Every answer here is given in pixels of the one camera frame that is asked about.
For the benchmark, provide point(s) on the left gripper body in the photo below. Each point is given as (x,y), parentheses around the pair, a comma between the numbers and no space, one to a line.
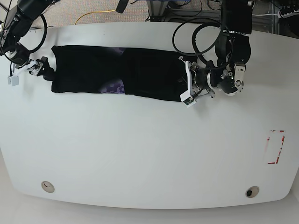
(199,79)

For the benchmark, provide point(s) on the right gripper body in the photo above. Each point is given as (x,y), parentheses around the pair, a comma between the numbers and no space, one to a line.
(41,67)

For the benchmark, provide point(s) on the black T-shirt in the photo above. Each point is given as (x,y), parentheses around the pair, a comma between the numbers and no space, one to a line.
(148,73)

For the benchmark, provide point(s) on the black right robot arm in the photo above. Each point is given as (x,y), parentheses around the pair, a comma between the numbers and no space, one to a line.
(17,23)

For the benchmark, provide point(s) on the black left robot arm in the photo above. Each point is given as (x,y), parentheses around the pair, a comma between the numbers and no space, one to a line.
(232,48)

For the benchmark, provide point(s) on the red tape marking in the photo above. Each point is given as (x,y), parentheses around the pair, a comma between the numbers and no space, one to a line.
(274,146)

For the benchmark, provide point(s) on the white power strip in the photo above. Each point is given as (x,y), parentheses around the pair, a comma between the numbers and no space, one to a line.
(287,12)

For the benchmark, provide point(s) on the left table grommet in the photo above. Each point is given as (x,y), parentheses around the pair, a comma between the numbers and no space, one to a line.
(47,187)

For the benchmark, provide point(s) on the table grommet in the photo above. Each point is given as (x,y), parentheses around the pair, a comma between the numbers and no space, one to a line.
(252,192)
(47,187)

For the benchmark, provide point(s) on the right table grommet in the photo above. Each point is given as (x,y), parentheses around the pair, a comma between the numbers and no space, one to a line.
(252,192)

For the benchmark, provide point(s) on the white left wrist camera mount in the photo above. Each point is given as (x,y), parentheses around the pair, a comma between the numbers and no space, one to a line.
(187,97)

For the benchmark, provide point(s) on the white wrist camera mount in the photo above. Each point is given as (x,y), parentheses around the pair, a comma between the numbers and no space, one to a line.
(187,97)
(16,71)

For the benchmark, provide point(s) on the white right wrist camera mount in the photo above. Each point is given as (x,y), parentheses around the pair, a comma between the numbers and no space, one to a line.
(16,71)

